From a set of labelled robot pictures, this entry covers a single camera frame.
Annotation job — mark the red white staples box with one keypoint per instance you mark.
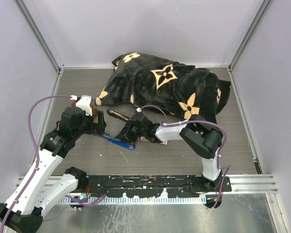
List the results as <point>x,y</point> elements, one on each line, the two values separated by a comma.
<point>162,142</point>

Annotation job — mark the black floral plush blanket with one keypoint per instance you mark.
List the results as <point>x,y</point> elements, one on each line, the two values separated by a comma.
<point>176,88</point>

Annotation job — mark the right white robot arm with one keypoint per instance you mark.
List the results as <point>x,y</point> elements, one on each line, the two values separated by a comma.
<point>203,137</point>

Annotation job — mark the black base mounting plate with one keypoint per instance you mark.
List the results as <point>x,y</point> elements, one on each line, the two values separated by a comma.
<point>144,186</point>

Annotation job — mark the slotted cable duct rail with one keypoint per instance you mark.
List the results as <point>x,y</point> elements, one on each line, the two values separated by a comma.
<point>153,201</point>

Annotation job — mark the blue stapler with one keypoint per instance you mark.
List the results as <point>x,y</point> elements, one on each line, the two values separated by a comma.
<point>111,139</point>

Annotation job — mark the brown folded cloth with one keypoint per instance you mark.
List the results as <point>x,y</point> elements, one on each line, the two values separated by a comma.
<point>94,110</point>

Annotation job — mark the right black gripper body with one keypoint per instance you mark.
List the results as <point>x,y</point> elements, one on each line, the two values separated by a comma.
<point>136,132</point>

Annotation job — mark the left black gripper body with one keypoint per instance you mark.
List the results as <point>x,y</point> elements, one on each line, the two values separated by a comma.
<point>88,126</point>

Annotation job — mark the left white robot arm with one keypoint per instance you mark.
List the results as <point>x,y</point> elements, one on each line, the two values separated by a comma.
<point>24,211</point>

